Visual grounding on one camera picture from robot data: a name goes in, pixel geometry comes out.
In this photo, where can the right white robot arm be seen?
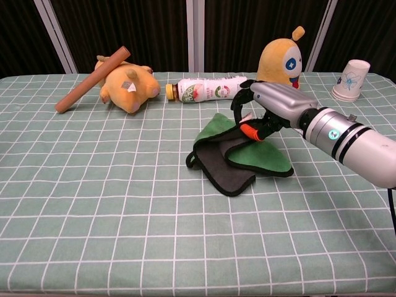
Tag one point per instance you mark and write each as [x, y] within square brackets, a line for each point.
[355, 145]

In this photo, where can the white paper cup blue flower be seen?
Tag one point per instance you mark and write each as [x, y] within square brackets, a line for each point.
[351, 80]

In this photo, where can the white drink bottle yellow cap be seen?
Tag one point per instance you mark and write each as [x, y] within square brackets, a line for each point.
[207, 89]

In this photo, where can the orange hamster plush toy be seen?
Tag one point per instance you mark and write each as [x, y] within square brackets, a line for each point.
[133, 86]

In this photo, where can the brown wooden stick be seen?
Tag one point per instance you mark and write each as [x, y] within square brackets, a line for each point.
[92, 79]

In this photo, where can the grey metal partition post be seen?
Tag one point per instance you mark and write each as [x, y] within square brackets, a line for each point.
[195, 34]
[55, 37]
[321, 34]

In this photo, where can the black pleated curtain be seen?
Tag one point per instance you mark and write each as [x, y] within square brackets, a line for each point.
[21, 37]
[247, 24]
[130, 28]
[365, 31]

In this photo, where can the green black cloth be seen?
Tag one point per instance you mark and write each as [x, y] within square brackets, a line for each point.
[256, 154]

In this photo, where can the right robot hand orange thumb tip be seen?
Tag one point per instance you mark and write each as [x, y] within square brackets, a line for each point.
[284, 99]

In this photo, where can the green checked tablecloth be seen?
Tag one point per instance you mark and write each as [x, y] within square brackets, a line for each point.
[123, 216]

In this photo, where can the yellow one-eyed plush toy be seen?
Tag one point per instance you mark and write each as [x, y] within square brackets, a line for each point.
[275, 62]

